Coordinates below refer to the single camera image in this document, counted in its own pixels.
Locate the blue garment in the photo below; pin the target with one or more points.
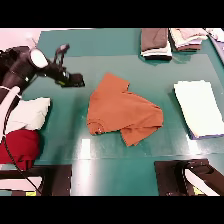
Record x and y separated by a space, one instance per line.
206 136

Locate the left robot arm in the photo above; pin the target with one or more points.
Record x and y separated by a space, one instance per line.
20 68

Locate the red garment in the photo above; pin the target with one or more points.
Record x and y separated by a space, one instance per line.
20 146

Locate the dark brown garment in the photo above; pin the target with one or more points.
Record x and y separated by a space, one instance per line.
153 38

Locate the folded white garment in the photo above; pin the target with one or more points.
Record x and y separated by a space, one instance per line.
161 52
200 106

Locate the black garment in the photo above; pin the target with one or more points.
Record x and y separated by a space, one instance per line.
159 58

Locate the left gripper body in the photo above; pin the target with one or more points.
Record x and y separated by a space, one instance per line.
74 80

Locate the beige garment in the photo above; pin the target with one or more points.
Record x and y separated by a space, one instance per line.
186 36

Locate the orange T-shirt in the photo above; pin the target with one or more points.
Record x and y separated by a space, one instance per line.
121 110

